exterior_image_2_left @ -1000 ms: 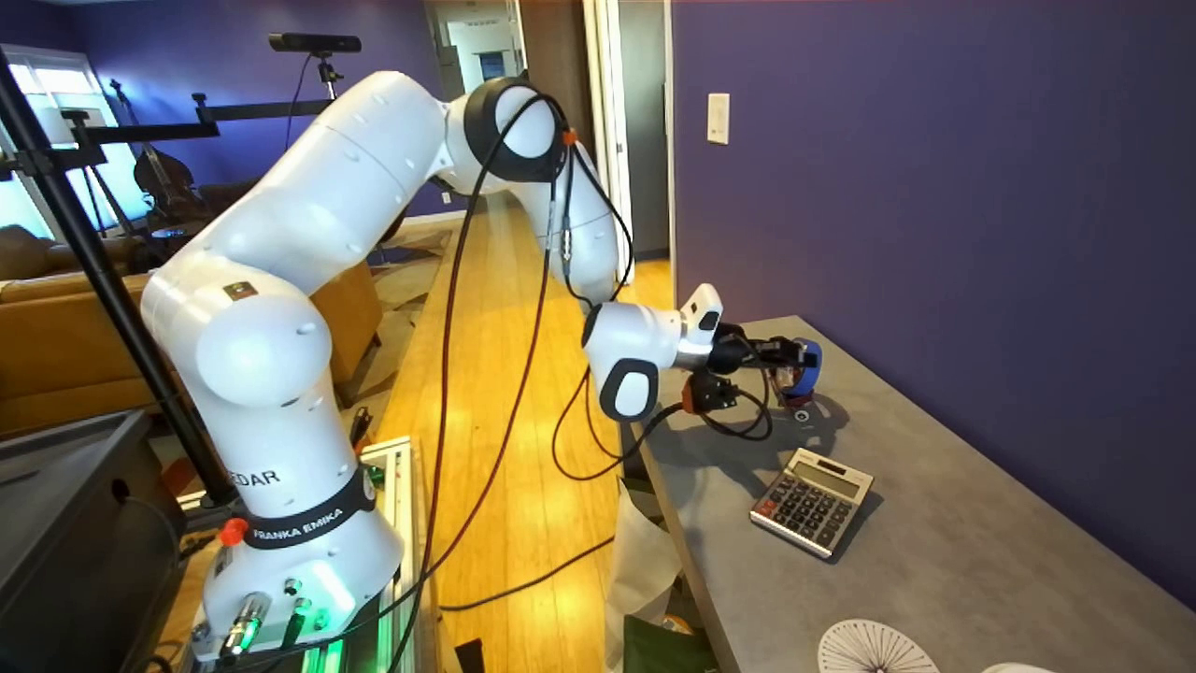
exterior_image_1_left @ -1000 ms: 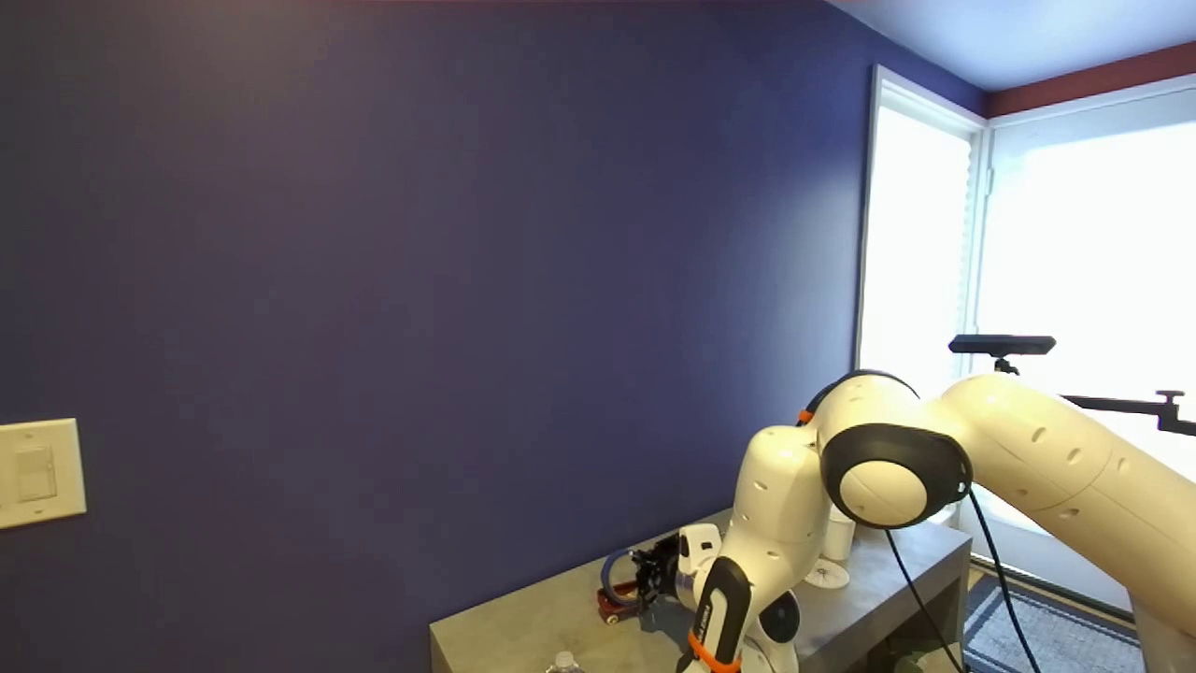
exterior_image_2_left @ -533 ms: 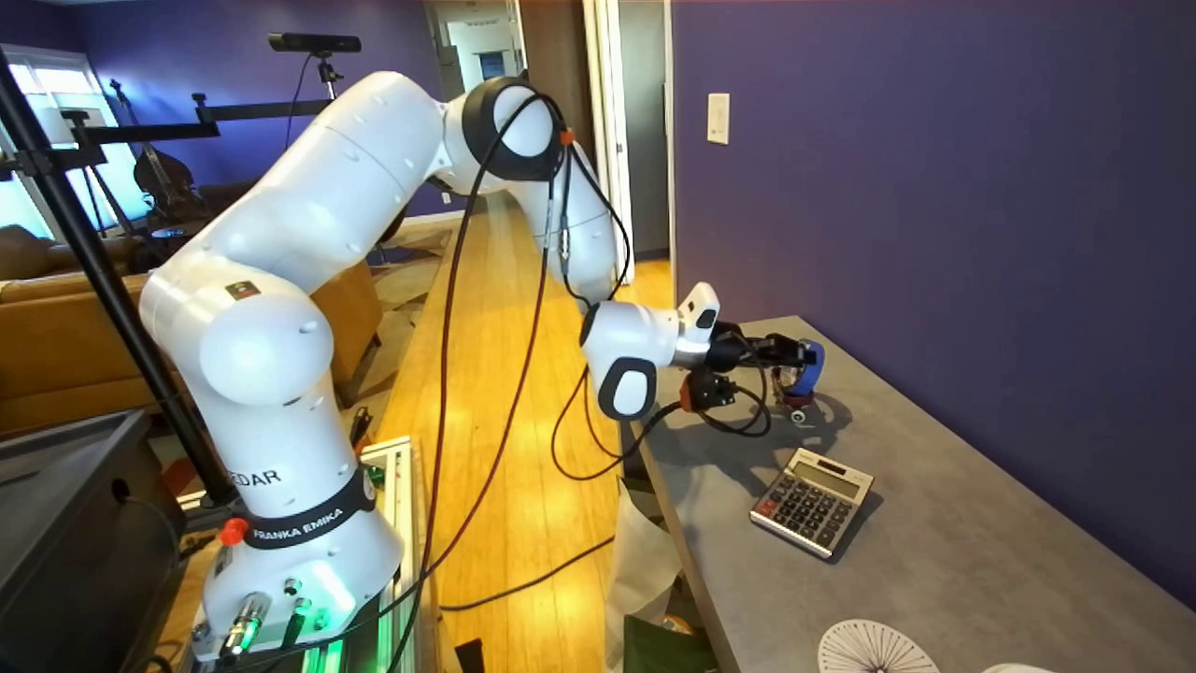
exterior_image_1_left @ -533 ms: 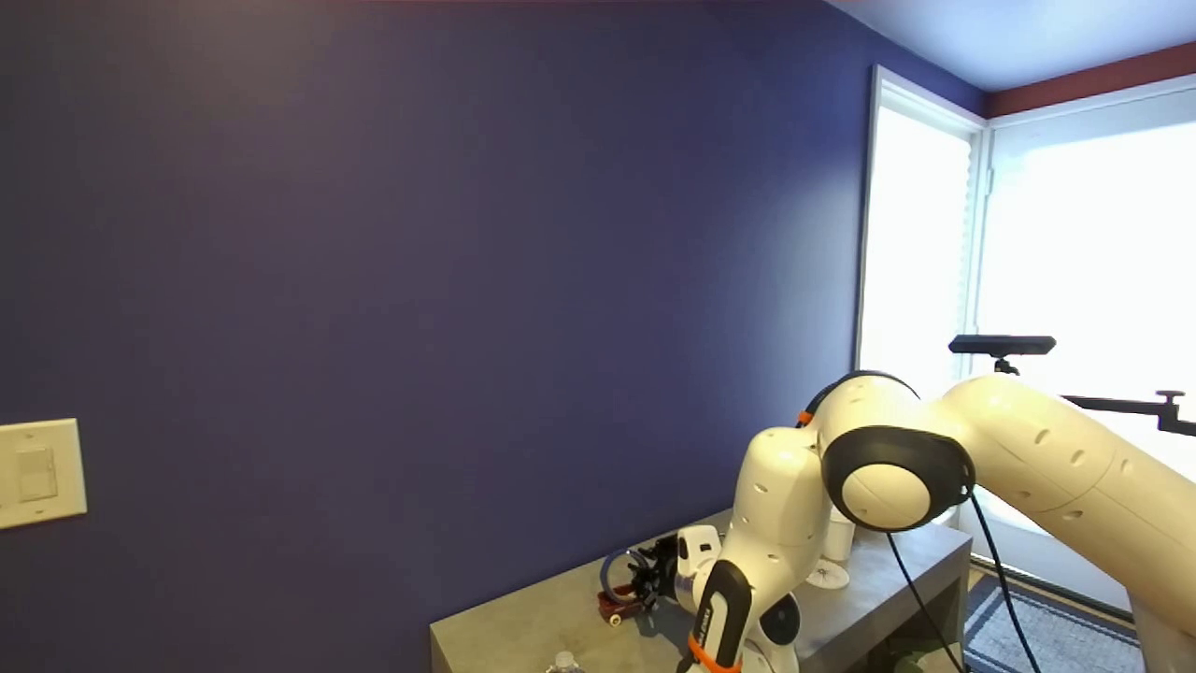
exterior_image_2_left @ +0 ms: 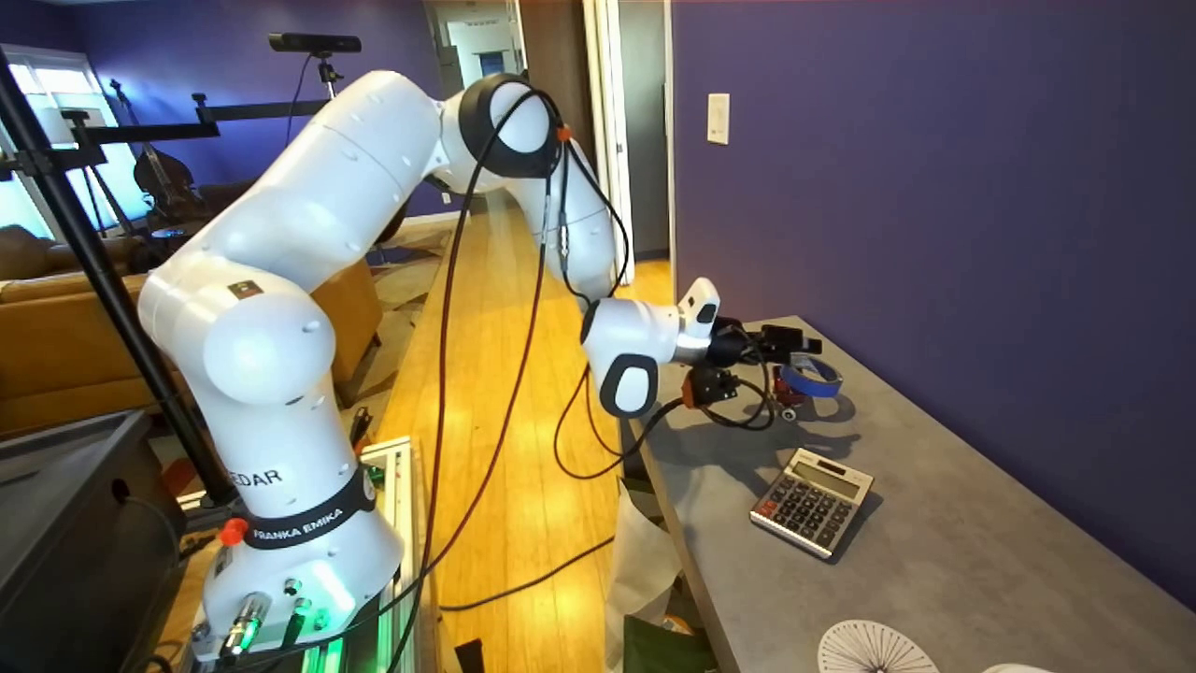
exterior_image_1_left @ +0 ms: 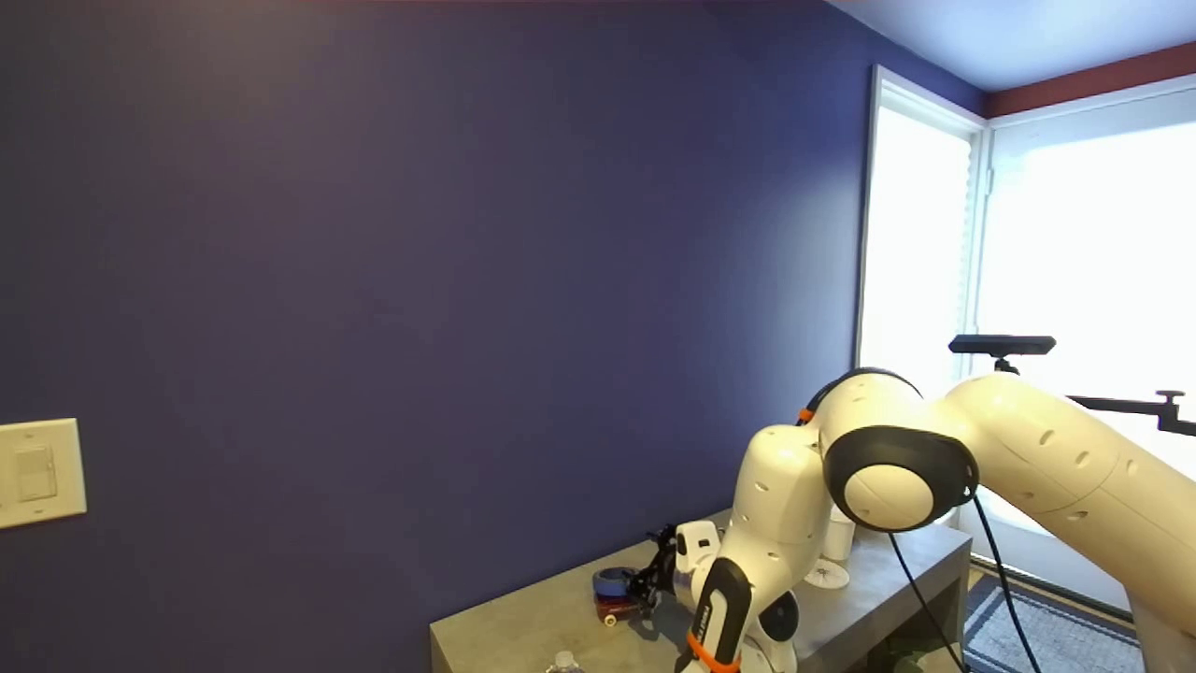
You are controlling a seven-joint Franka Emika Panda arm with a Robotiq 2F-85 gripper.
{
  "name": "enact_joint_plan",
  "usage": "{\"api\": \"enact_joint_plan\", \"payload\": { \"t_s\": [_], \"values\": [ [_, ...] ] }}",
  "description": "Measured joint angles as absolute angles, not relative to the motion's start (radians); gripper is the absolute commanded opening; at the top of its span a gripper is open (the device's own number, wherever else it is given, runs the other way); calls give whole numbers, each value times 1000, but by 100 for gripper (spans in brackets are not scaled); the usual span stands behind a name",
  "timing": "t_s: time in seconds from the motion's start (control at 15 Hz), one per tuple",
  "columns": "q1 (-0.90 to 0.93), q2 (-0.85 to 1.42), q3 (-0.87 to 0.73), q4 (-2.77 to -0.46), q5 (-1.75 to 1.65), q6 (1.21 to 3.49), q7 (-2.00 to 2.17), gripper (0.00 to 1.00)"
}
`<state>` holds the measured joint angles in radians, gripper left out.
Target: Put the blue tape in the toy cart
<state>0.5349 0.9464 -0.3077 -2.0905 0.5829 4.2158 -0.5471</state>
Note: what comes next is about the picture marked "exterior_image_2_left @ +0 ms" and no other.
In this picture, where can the black tripod pole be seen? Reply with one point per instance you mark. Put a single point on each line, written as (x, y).
(95, 264)

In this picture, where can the white wall switch plate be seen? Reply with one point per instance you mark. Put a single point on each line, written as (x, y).
(718, 117)

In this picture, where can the black camera on stand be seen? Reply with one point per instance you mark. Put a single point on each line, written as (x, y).
(315, 44)

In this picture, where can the white ridged round lid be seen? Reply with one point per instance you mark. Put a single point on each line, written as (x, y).
(876, 652)

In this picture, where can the white plastic bag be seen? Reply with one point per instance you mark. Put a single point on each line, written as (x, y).
(639, 561)

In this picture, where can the black equipment box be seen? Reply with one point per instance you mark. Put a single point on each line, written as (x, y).
(68, 549)

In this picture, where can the tan sofa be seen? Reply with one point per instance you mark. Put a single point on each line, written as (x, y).
(49, 348)

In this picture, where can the grey desk calculator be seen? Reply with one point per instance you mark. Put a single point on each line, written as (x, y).
(808, 503)

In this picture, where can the black horizontal boom bar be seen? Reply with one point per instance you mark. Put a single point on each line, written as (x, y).
(163, 130)

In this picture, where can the bright window with white frame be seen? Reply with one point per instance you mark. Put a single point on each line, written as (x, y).
(68, 151)

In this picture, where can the white door frame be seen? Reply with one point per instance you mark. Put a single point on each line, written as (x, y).
(607, 124)

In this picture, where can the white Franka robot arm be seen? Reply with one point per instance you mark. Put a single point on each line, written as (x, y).
(310, 199)

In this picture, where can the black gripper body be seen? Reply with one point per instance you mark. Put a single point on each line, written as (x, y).
(747, 348)

